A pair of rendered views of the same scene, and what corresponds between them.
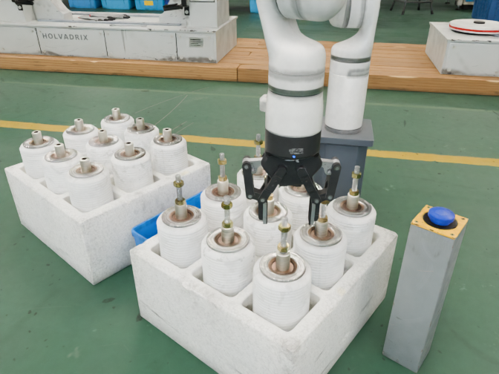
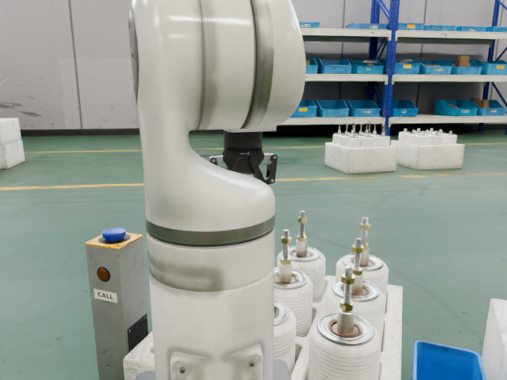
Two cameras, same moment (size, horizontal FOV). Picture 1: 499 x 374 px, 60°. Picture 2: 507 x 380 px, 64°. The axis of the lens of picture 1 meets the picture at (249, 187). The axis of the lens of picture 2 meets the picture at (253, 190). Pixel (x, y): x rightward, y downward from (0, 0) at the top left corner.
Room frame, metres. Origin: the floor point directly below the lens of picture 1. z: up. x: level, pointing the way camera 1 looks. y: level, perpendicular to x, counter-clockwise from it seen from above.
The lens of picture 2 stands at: (1.30, -0.30, 0.56)
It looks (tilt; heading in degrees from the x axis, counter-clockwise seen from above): 14 degrees down; 161
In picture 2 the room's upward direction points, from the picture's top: straight up
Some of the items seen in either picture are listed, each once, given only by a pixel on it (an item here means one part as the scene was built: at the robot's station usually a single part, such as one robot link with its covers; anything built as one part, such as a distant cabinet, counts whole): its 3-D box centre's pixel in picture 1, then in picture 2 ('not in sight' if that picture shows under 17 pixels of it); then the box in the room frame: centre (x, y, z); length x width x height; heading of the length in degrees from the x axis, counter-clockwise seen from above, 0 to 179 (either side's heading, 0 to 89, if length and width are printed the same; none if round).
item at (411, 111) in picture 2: not in sight; (396, 108); (-3.38, 3.37, 0.36); 0.50 x 0.38 x 0.21; 170
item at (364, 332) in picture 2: (258, 171); (345, 329); (0.88, -0.02, 0.25); 0.08 x 0.08 x 0.01
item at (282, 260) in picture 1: (283, 260); not in sight; (0.55, -0.05, 0.26); 0.02 x 0.02 x 0.03
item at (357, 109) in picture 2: not in sight; (360, 108); (-3.50, 2.88, 0.36); 0.50 x 0.38 x 0.21; 170
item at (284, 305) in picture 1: (280, 307); not in sight; (0.55, -0.05, 0.16); 0.10 x 0.10 x 0.18
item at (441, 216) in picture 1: (440, 217); (114, 235); (0.59, -0.31, 0.32); 0.04 x 0.04 x 0.02
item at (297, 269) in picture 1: (282, 266); not in sight; (0.55, -0.05, 0.25); 0.08 x 0.08 x 0.01
